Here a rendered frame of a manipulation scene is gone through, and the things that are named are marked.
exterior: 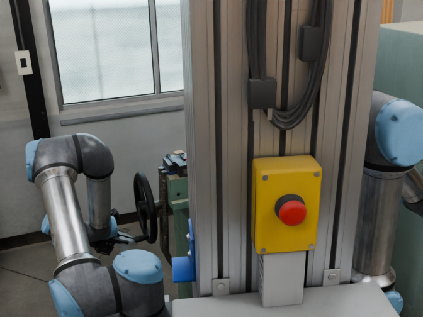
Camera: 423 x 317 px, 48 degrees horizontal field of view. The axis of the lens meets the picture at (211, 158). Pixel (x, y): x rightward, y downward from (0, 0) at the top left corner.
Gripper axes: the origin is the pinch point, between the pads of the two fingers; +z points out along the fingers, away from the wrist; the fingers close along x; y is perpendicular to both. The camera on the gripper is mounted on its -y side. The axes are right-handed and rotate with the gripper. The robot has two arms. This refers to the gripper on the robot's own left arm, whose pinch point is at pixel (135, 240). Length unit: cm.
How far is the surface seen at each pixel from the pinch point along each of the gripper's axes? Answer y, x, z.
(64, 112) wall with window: -7, -132, -18
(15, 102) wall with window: -3, -130, -46
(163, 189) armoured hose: -23.5, -0.4, 1.1
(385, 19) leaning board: -154, -114, 152
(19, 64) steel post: -27, -119, -52
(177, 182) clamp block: -29.0, 4.3, 2.8
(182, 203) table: -22.6, 6.3, 7.9
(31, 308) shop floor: 85, -66, -5
